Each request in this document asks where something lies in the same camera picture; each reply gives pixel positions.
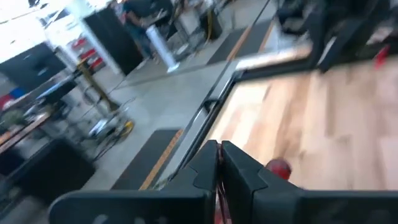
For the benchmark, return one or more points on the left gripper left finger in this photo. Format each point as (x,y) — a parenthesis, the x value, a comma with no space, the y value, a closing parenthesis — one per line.
(186,199)

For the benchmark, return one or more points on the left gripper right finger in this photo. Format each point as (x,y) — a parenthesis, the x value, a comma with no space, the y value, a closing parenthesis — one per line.
(264,202)

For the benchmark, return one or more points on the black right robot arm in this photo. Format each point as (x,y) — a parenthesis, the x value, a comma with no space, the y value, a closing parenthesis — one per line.
(342,31)

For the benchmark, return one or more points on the black hazard-edged floor mat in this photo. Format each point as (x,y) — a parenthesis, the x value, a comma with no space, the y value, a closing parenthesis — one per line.
(146,158)
(236,43)

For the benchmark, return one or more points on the white cylinder stand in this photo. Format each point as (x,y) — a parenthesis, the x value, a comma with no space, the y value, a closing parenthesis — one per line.
(161,49)

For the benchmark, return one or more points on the tall black cabinet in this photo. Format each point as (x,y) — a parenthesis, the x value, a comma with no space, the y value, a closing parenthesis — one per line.
(115,40)

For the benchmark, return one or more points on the person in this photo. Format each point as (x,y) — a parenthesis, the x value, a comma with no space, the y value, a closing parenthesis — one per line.
(136,25)

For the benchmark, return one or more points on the small red tag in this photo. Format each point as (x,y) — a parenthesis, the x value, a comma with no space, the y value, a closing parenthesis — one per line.
(382,56)

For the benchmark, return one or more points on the black aluminium table frame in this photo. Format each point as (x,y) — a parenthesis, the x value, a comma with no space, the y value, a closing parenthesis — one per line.
(199,124)

